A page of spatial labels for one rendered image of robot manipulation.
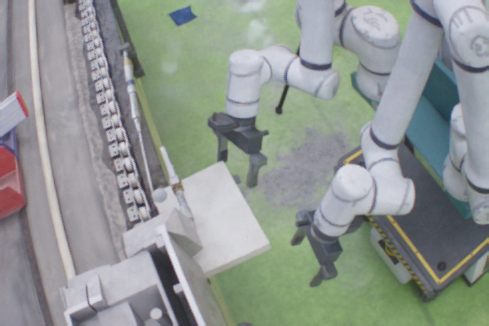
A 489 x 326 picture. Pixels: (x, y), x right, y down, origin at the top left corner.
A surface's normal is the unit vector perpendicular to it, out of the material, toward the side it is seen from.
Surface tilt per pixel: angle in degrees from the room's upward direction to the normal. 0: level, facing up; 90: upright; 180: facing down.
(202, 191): 0
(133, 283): 10
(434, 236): 0
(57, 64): 0
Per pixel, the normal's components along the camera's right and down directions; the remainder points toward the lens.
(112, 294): -0.34, -0.52
